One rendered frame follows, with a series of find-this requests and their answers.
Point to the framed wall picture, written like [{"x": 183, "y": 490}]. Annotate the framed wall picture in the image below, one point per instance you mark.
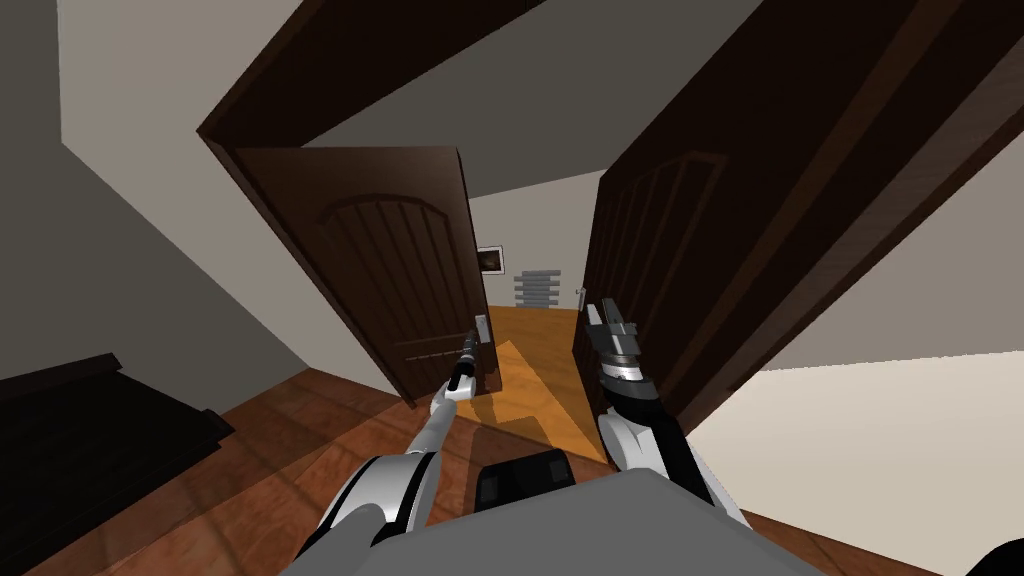
[{"x": 490, "y": 260}]

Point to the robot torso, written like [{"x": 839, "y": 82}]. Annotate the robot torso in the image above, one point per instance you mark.
[{"x": 608, "y": 532}]

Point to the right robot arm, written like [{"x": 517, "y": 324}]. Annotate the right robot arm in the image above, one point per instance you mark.
[{"x": 652, "y": 432}]

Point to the black low cabinet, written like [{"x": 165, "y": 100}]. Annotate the black low cabinet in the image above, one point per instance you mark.
[{"x": 88, "y": 448}]

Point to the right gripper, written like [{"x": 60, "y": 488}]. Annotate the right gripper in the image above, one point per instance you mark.
[{"x": 618, "y": 344}]

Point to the dark brown door leaf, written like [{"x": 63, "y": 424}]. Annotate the dark brown door leaf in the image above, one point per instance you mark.
[
  {"x": 688, "y": 240},
  {"x": 384, "y": 264}
]

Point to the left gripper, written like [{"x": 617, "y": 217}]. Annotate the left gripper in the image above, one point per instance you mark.
[{"x": 469, "y": 356}]

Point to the grey slatted radiator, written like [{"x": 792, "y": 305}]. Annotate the grey slatted radiator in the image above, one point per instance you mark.
[{"x": 538, "y": 289}]

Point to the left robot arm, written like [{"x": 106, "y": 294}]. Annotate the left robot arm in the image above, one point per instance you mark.
[{"x": 400, "y": 488}]

